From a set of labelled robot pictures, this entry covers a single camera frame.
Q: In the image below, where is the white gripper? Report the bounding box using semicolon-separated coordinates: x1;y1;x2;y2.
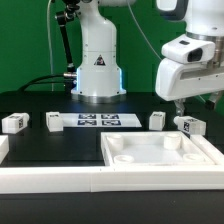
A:
155;58;224;116

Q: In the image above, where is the white square table top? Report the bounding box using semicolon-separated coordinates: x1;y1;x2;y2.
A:
101;132;215;166

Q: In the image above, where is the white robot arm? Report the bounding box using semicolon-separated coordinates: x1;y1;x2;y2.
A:
63;0;224;115

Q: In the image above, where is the white sheet with tags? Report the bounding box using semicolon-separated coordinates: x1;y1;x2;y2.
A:
61;113;141;128

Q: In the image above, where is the white U-shaped fence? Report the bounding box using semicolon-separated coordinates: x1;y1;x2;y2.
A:
0;135;224;194

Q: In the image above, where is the black cable bundle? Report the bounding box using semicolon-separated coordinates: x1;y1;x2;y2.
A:
18;73;78;93

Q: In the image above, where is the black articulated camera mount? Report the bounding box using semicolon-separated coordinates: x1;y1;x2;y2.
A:
55;0;80;73

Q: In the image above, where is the grey thin cable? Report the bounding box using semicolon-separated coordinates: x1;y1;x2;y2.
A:
45;0;56;93

